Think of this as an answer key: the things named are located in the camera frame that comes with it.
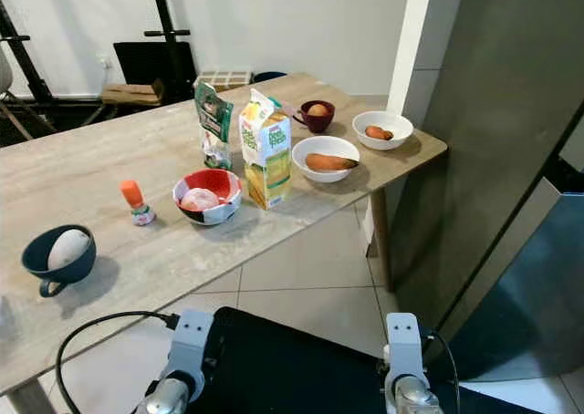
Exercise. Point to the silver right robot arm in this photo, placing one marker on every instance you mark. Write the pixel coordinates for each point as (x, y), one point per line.
(412, 396)

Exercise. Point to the long orange sweet potato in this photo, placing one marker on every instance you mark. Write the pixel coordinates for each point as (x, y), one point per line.
(328, 162)

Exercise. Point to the light wood table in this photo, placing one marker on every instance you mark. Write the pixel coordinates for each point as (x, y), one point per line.
(91, 150)

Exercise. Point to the black floor mat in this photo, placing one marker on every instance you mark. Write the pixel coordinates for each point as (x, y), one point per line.
(292, 368)

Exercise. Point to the pale pink round food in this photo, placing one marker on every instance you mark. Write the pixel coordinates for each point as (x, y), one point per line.
(199, 200)

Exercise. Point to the tan patterned box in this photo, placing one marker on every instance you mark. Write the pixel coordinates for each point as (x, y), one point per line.
(224, 79)

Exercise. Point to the green snack bag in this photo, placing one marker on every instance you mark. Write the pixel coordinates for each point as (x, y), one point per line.
(214, 122)

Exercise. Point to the red white black bowl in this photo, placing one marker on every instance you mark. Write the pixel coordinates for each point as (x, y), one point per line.
(219, 181)

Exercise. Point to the small orange capped bottle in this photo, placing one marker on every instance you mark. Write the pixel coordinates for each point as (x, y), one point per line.
(133, 197)

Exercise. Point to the dark blue cup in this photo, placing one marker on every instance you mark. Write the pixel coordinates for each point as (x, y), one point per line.
(46, 277)

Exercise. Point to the short orange sweet potato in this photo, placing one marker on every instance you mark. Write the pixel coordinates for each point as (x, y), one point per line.
(379, 133)

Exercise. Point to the steel fridge door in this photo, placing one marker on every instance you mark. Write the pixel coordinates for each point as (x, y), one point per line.
(529, 286)

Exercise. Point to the black flat case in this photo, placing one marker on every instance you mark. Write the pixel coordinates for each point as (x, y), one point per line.
(146, 63)

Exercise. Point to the brown wooden block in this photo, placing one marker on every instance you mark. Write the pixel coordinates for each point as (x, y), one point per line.
(132, 95)

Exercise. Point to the black stand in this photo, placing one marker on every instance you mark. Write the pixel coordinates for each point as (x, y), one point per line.
(164, 13)
(23, 58)

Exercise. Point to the white egg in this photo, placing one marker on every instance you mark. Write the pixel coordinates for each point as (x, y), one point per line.
(69, 248)

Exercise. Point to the maroon cup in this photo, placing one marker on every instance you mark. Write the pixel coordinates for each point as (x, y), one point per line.
(318, 125)

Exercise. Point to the yellow green juice carton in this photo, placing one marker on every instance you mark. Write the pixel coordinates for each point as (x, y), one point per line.
(266, 154)

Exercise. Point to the dark blue round object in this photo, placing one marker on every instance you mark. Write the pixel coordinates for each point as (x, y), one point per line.
(269, 76)

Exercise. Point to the brown egg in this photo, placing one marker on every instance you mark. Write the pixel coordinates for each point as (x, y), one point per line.
(318, 110)

